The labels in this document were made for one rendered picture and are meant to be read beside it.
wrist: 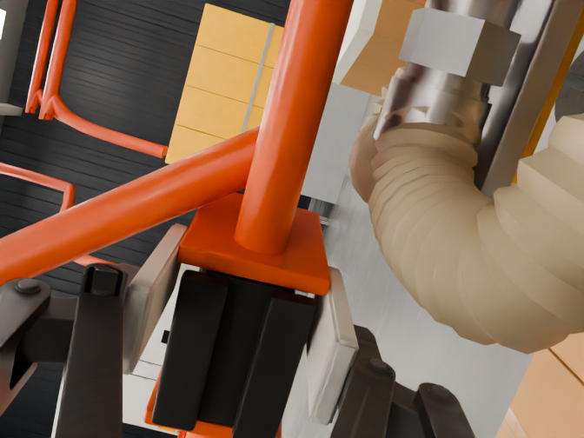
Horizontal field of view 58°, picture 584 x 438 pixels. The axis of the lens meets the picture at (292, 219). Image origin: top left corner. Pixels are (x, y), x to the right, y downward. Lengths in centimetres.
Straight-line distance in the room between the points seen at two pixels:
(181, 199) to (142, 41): 1083
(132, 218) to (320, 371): 10
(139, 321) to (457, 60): 14
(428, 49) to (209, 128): 725
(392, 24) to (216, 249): 173
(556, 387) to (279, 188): 103
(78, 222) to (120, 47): 1090
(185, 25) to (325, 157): 463
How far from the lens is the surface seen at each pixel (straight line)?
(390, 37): 189
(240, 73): 745
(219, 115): 744
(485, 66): 22
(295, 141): 19
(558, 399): 117
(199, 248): 20
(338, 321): 18
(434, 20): 21
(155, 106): 1086
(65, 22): 828
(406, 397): 17
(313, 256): 22
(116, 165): 1111
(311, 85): 19
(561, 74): 30
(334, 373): 17
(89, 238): 24
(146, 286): 16
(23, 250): 26
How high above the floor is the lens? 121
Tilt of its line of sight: 5 degrees down
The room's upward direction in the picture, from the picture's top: 74 degrees counter-clockwise
